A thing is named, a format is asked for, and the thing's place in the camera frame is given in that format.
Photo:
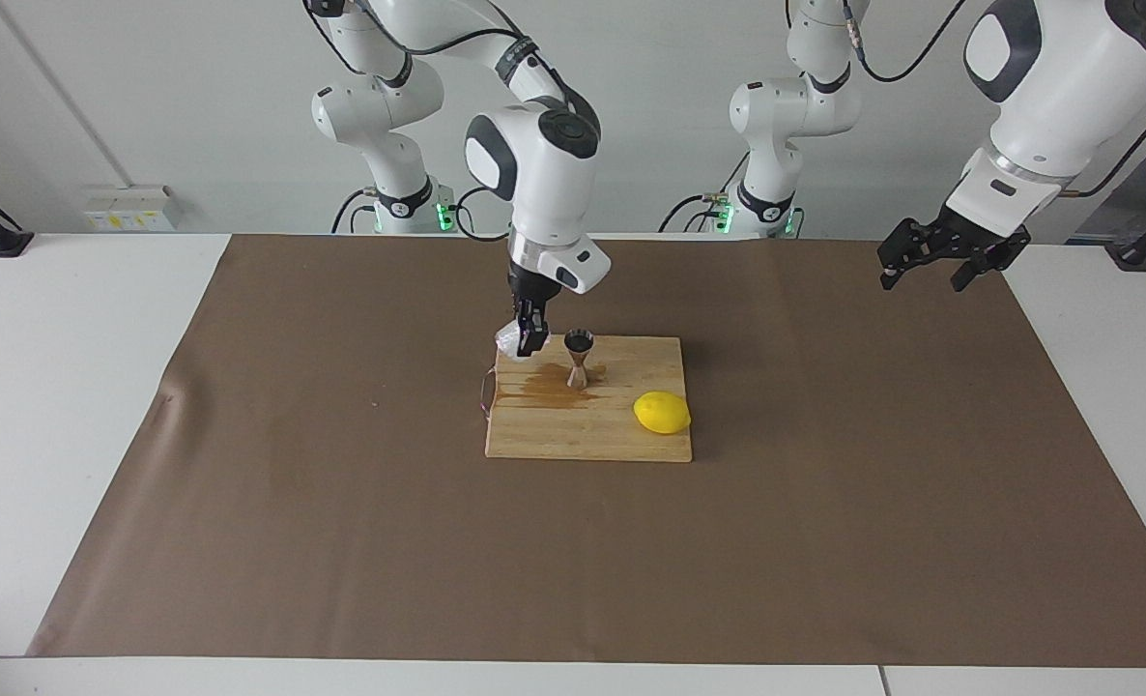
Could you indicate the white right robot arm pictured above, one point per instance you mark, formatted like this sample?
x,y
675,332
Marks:
x,y
544,193

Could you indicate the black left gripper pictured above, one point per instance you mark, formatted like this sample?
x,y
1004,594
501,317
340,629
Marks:
x,y
979,237

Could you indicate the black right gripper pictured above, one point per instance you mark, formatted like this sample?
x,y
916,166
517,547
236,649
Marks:
x,y
527,285

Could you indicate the steel double jigger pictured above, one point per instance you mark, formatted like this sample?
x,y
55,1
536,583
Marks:
x,y
578,372

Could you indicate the brown paper table mat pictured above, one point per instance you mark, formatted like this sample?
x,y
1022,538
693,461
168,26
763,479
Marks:
x,y
341,541

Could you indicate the white wall socket box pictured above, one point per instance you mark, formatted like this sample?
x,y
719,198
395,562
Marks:
x,y
109,221

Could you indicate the clear textured glass cup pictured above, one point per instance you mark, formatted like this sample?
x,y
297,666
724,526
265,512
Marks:
x,y
505,341

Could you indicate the wooden cutting board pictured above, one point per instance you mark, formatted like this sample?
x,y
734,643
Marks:
x,y
583,425

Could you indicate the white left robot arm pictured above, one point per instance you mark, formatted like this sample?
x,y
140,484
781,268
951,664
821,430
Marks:
x,y
1056,97

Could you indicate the yellow lemon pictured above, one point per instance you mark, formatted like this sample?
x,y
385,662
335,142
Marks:
x,y
662,413

